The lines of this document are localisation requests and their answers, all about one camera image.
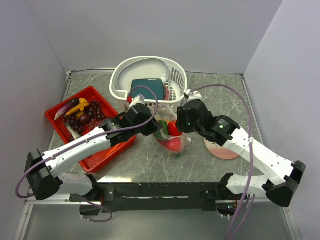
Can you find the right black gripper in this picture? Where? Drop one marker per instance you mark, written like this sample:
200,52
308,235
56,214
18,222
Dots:
180,121

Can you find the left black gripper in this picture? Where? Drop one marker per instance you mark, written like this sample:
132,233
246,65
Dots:
152,129

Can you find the green bell pepper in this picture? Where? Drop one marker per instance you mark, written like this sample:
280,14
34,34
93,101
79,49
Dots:
162,134

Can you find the clear dotted zip bag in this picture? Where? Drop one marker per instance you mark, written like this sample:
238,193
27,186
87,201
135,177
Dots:
165,113

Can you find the red round fruit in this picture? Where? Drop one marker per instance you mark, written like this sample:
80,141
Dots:
174,145

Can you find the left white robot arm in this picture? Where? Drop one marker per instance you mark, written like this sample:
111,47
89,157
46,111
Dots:
42,170

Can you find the pink plate in basket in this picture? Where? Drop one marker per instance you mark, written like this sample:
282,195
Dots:
166,93

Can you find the teal square plate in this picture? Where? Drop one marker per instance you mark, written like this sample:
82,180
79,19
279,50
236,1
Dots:
155,84

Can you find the white plastic basket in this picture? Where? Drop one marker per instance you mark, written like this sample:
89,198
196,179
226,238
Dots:
177,82

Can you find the pink round plate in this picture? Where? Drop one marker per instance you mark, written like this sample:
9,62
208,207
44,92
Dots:
220,152

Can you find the white oval plate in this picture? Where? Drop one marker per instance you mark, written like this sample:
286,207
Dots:
148,68

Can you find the purple grapes bunch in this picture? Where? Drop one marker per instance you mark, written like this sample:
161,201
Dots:
90,118

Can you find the orange ginger root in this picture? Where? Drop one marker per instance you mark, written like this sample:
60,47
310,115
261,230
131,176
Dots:
83,103

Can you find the white fish toy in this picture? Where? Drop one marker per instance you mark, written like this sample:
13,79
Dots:
73,133

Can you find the purple eggplant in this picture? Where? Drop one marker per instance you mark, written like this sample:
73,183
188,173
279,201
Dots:
67,107

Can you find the black mounting base bar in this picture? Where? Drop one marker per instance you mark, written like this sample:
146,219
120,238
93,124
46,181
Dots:
163,196

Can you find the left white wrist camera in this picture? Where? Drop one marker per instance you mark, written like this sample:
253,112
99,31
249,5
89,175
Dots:
133,101

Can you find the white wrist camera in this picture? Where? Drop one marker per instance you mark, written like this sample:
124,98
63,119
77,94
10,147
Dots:
192,95
133,101

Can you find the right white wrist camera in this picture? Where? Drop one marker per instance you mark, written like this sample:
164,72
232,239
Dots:
192,95

